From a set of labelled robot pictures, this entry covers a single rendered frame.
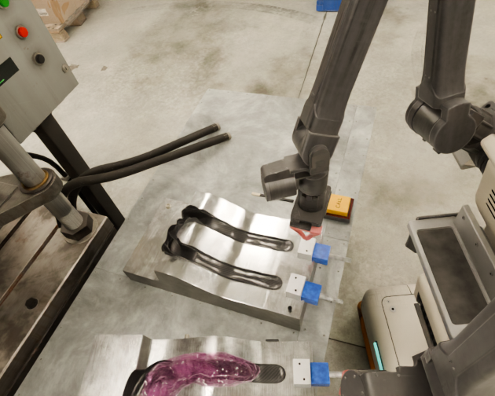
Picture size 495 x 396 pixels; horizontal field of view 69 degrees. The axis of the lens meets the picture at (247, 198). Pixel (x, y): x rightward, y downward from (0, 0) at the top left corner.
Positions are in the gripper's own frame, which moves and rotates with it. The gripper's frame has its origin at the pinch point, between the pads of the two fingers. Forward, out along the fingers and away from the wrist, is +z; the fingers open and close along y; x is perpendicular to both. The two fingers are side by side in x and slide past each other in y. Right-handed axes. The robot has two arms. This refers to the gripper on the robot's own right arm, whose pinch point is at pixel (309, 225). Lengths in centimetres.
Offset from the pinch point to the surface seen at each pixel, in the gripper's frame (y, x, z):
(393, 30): -274, 10, 99
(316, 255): 1.6, 2.5, 10.7
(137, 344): 34.5, -30.6, 11.3
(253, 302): 17.0, -9.1, 12.9
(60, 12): -231, -303, 85
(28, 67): -18, -86, -18
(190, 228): 4.1, -30.8, 8.6
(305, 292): 11.7, 2.2, 10.8
